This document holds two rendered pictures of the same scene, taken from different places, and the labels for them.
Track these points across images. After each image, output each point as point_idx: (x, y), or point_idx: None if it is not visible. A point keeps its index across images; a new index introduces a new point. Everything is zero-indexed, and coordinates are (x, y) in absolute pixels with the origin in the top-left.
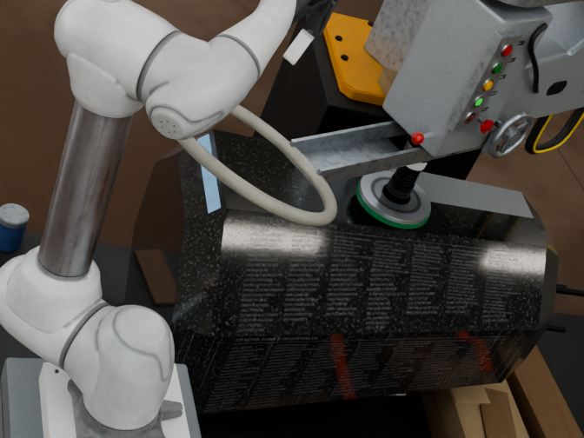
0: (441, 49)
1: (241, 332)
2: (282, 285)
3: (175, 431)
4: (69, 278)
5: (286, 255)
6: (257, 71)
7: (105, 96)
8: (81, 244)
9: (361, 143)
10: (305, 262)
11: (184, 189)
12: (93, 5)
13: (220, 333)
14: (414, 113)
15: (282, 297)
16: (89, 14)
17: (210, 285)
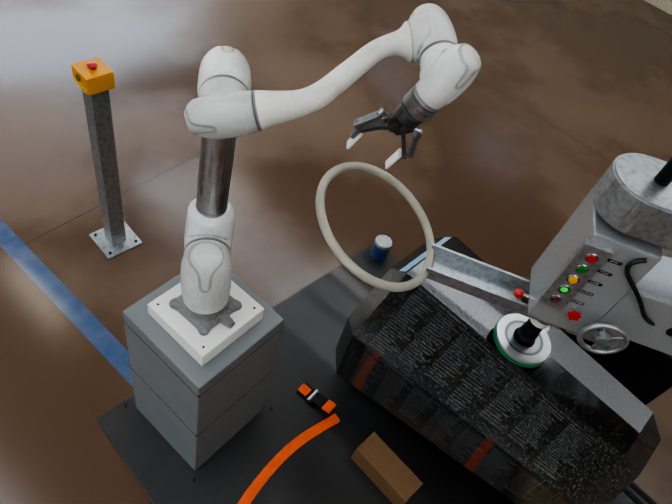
0: (565, 240)
1: (370, 345)
2: (410, 337)
3: (220, 332)
4: (201, 212)
5: (424, 322)
6: (254, 118)
7: None
8: (203, 194)
9: (495, 280)
10: (433, 335)
11: (409, 255)
12: (215, 49)
13: (359, 337)
14: (536, 279)
15: (405, 344)
16: (209, 52)
17: (372, 309)
